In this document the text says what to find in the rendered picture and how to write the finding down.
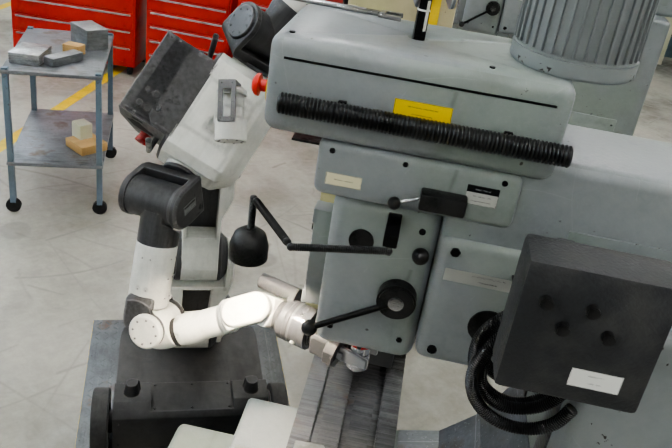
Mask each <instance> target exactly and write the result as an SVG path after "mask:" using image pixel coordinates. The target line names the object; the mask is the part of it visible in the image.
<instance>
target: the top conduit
mask: <svg viewBox="0 0 672 448"><path fill-rule="evenodd" d="M276 111H277V112H278V114H279V113H282V115H283V114H284V113H285V114H286V115H288V114H289V115H290V116H291V115H293V116H297V117H299V116H300V117H301V118H302V117H304V118H305V119H306V118H308V119H312V120H314V119H315V120H316V121H317V120H319V121H320V122H321V121H323V122H327V123H329V122H330V123H331V124H332V123H334V124H335V125H336V124H337V123H338V124H339V125H341V124H342V125H343V126H344V125H346V126H350V127H352V126H353V127H354V128H356V127H357V128H358V129H359V128H361V129H365V130H367V129H368V130H369V131H371V130H373V132H374V131H377V132H379V131H380V132H381V133H383V132H384V133H385V134H386V133H388V134H392V135H396V136H398V135H399V136H400V137H401V136H403V137H404V138H405V137H408V138H410V137H411V138H412V139H413V138H415V139H416V140H417V139H419V140H423V141H425V140H426V141H427V142H429V141H431V143H432V142H435V143H437V142H438V143H439V144H441V143H442V144H443V145H444V144H446V145H447V146H448V145H450V146H453V145H454V147H456V146H458V147H459V148H460V147H462V148H466V149H468V148H469V149H470V150H472V149H473V150H474V151H475V150H478V152H479V151H482V152H484V151H485V152H486V153H488V152H489V153H490V154H491V153H493V154H494V155H495V154H496V153H497V154H498V155H500V154H501V155H502V156H503V155H505V156H506V157H507V156H509V157H512V156H513V158H516V157H517V158H518V159H519V158H521V159H522V160H523V159H525V160H529V161H532V160H533V162H535V161H537V162H538V163H539V162H541V163H545V164H548V163H549V165H551V164H553V165H554V166H555V165H557V166H561V167H564V166H565V168H567V167H569V166H570V164H571V162H572V158H573V152H574V149H573V147H572V146H568V145H564V144H562V145H560V143H558V144H556V143H555V142H554V143H552V142H549V143H548V141H545V142H544V141H543V140H542V141H540V140H539V139H538V140H536V139H533V140H532V138H529V139H528V138H527V137H526V138H524V137H523V136H522V137H520V136H517V137H516V135H514V136H513V132H510V131H504V133H500V132H498V133H496V131H494V132H492V131H488V130H486V131H485V130H484V129H482V130H481V129H480V128H479V129H476V127H475V128H472V127H470V128H469V127H468V126H466V127H465V126H464V125H463V126H461V125H458V126H457V125H456V124H454V125H453V124H452V123H451V124H449V123H448V122H447V123H445V122H442V123H441V121H439V122H437V120H435V121H433V120H429V119H427V120H426V119H425V118H423V119H422V118H421V117H420V118H418V117H415V118H414V117H413V116H411V117H410V116H409V115H408V116H406V115H402V114H398V113H396V114H395V113H394V112H393V113H390V111H389V112H386V111H384V112H383V111H382V110H381V111H379V110H378V109H377V110H375V109H371V108H369V109H368V108H367V107H366V108H363V106H362V107H359V106H357V107H356V106H355V105H354V106H352V105H351V104H350V105H348V104H347V101H343V100H339V101H338V103H337V102H336V101H335V102H334V103H333V101H330V102H329V100H327V101H325V100H321V99H319V100H318V99H317V98H315V99H314V98H313V97H312V98H310V97H306V96H304V97H303V96H302V95H301V96H299V95H298V94H297V95H295V94H291V93H289V94H287V92H286V93H283V92H281V93H280V94H279V96H278V100H277V106H276Z"/></svg>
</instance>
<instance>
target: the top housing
mask: <svg viewBox="0 0 672 448"><path fill-rule="evenodd" d="M414 25H415V22H414V21H408V20H403V19H401V21H400V22H399V21H394V20H389V19H384V18H379V17H378V16H375V15H370V14H364V13H359V12H353V11H348V10H343V9H337V8H332V7H326V6H321V5H316V4H308V5H306V6H305V7H303V8H302V9H301V10H300V11H299V12H298V13H297V14H296V15H295V16H294V17H293V18H292V19H291V20H290V21H289V22H288V23H287V24H286V25H285V26H284V27H283V28H282V29H281V30H280V31H279V32H278V33H277V34H276V35H275V36H274V38H273V40H272V44H271V52H270V62H269V72H268V82H267V93H266V103H265V113H264V116H265V120H266V123H267V124H268V125H269V126H271V127H272V128H275V129H280V130H285V131H290V132H295V133H301V134H306V135H311V136H316V137H322V138H327V139H332V140H337V141H343V142H348V143H353V144H358V145H364V146H369V147H374V148H379V149H385V150H390V151H395V152H400V153H406V154H411V155H416V156H421V157H426V158H432V159H437V160H442V161H447V162H453V163H458V164H463V165H468V166H474V167H479V168H484V169H489V170H495V171H500V172H505V173H510V174H516V175H521V176H526V177H531V178H537V179H544V178H547V177H549V176H550V175H551V174H552V173H553V171H554V169H555V166H556V165H555V166H554V165H553V164H551V165H549V163H548V164H545V163H541V162H539V163H538V162H537V161H535V162H533V160H532V161H529V160H525V159H523V160H522V159H521V158H519V159H518V158H517V157H516V158H513V156H512V157H509V156H507V157H506V156H505V155H503V156H502V155H501V154H500V155H498V154H497V153H496V154H495V155H494V154H493V153H491V154H490V153H489V152H488V153H486V152H485V151H484V152H482V151H479V152H478V150H475V151H474V150H473V149H472V150H470V149H469V148H468V149H466V148H462V147H460V148H459V147H458V146H456V147H454V145H453V146H450V145H448V146H447V145H446V144H444V145H443V144H442V143H441V144H439V143H438V142H437V143H435V142H432V143H431V141H429V142H427V141H426V140H425V141H423V140H419V139H417V140H416V139H415V138H413V139H412V138H411V137H410V138H408V137H405V138H404V137H403V136H401V137H400V136H399V135H398V136H396V135H392V134H388V133H386V134H385V133H384V132H383V133H381V132H380V131H379V132H377V131H374V132H373V130H371V131H369V130H368V129H367V130H365V129H361V128H359V129H358V128H357V127H356V128H354V127H353V126H352V127H350V126H346V125H344V126H343V125H342V124H341V125H339V124H338V123H337V124H336V125H335V124H334V123H332V124H331V123H330V122H329V123H327V122H323V121H321V122H320V121H319V120H317V121H316V120H315V119H314V120H312V119H308V118H306V119H305V118H304V117H302V118H301V117H300V116H299V117H297V116H293V115H291V116H290V115H289V114H288V115H286V114H285V113H284V114H283V115H282V113H279V114H278V112H277V111H276V106H277V100H278V96H279V94H280V93H281V92H283V93H286V92H287V94H289V93H291V94H295V95H297V94H298V95H299V96H301V95H302V96H303V97H304V96H306V97H310V98H312V97H313V98H314V99H315V98H317V99H318V100H319V99H321V100H325V101H327V100H329V102H330V101H333V103H334V102H335V101H336V102H337V103H338V101H339V100H343V101H347V104H348V105H350V104H351V105H352V106H354V105H355V106H356V107H357V106H359V107H362V106H363V108H366V107H367V108H368V109H369V108H371V109H375V110H377V109H378V110H379V111H381V110H382V111H383V112H384V111H386V112H389V111H390V113H393V112H394V113H395V114H396V113H398V114H402V115H406V116H408V115H409V116H410V117H411V116H413V117H414V118H415V117H418V118H420V117H421V118H422V119H423V118H425V119H426V120H427V119H429V120H433V121H435V120H437V122H439V121H441V123H442V122H445V123H447V122H448V123H449V124H451V123H452V124H453V125H454V124H456V125H457V126H458V125H461V126H463V125H464V126H465V127H466V126H468V127H469V128H470V127H472V128H475V127H476V129H479V128H480V129H481V130H482V129H484V130H485V131H486V130H488V131H492V132H494V131H496V133H498V132H500V133H504V131H510V132H513V136H514V135H516V137H517V136H520V137H522V136H523V137H524V138H526V137H527V138H528V139H529V138H532V140H533V139H536V140H538V139H539V140H540V141H542V140H543V141H544V142H545V141H548V143H549V142H552V143H554V142H555V143H556V144H558V143H560V145H562V142H563V139H564V135H565V132H566V128H567V125H568V122H569V118H570V115H571V112H572V108H573V105H574V101H575V96H576V92H575V89H574V86H573V84H572V81H571V80H567V79H563V78H559V77H555V76H551V75H548V74H545V73H542V72H539V71H536V70H534V69H531V68H529V67H527V66H525V65H523V64H521V63H520V62H518V61H517V60H515V59H514V58H513V56H512V55H511V53H510V47H511V43H512V39H511V38H505V37H500V36H494V35H488V34H482V33H477V32H471V31H465V30H460V29H454V28H448V27H442V26H437V25H431V24H428V25H427V30H426V35H425V40H424V41H419V40H414V39H412V36H413V30H414Z"/></svg>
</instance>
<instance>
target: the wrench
mask: <svg viewBox="0 0 672 448"><path fill-rule="evenodd" d="M294 1H299V2H305V3H310V4H316V5H321V6H326V7H332V8H337V9H343V10H348V11H353V12H359V13H364V14H370V15H375V16H378V17H379V18H384V19H389V20H394V21H399V22H400V21H401V18H403V14H404V13H400V12H394V11H389V10H388V11H387V10H381V11H380V10H375V9H370V8H365V7H359V6H355V5H349V4H343V3H337V2H332V1H326V0H294Z"/></svg>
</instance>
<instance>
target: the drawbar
mask: <svg viewBox="0 0 672 448"><path fill-rule="evenodd" d="M428 1H431V4H432V0H419V4H418V8H419V9H423V10H427V5H428ZM431 4H430V9H431ZM425 15H426V12H423V11H419V10H418V9H417V14H416V20H415V25H414V30H413V36H412V39H414V40H419V41H424V40H425V35H426V30H427V25H428V20H429V15H430V12H429V15H428V20H427V25H426V30H425V31H423V26H424V21H425ZM422 31H423V32H422Z"/></svg>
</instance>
